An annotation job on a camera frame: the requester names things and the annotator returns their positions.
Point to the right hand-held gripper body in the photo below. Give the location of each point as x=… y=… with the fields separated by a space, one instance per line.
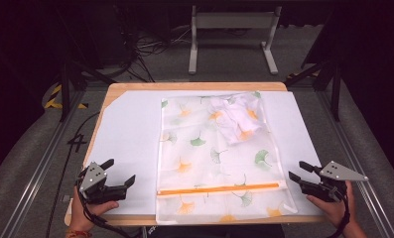
x=333 y=180

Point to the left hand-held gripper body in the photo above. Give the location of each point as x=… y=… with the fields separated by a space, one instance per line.
x=95 y=185

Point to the leaf print mesh laundry bag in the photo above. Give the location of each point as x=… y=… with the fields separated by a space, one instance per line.
x=217 y=158

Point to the white garment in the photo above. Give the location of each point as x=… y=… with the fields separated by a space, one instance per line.
x=237 y=117

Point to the person's right hand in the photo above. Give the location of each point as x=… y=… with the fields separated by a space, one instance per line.
x=338 y=210

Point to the person's left hand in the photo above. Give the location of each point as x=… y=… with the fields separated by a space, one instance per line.
x=80 y=214

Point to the white table sheet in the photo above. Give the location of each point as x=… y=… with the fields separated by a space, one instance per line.
x=128 y=139

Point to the black tape floor mark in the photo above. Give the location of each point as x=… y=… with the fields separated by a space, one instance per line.
x=77 y=141

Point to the yellow black hazard tape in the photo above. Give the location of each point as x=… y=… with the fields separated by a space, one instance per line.
x=300 y=75
x=54 y=95

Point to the person's dark clothing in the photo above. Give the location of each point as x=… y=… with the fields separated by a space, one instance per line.
x=214 y=231

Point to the white metal stand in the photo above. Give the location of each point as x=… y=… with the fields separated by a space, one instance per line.
x=234 y=20

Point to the aluminium floor rail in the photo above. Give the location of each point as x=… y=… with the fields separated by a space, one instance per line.
x=35 y=178
x=363 y=191

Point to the black metal stand frame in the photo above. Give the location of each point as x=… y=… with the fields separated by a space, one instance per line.
x=65 y=82
x=330 y=76

